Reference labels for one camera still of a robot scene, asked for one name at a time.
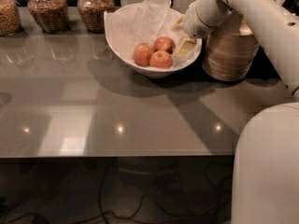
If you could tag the white tissue paper liner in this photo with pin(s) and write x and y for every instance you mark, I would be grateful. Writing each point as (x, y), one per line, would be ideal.
(137, 25)

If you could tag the right glass cereal jar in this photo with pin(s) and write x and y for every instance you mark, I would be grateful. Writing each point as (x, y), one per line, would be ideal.
(92, 13)

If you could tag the white ceramic bowl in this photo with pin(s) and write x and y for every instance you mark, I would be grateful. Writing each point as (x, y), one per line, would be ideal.
(124, 55)

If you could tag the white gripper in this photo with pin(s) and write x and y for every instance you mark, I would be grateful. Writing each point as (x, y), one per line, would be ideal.
(192, 24)

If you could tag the middle glass cereal jar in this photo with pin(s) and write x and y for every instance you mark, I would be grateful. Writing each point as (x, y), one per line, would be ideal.
(50, 15)

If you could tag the glass cereal jar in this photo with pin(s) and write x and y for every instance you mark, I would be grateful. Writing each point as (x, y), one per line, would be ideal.
(10, 20)
(50, 15)
(92, 13)

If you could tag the left glass cereal jar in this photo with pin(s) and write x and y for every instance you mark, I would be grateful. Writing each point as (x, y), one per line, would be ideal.
(10, 20)

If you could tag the front stack paper bowls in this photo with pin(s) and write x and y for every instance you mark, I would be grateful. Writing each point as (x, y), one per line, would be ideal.
(230, 50)

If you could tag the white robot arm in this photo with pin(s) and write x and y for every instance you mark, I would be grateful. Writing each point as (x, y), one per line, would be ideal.
(265, 186)

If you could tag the red apple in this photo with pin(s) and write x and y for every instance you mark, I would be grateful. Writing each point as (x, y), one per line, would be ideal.
(142, 53)
(161, 59)
(165, 43)

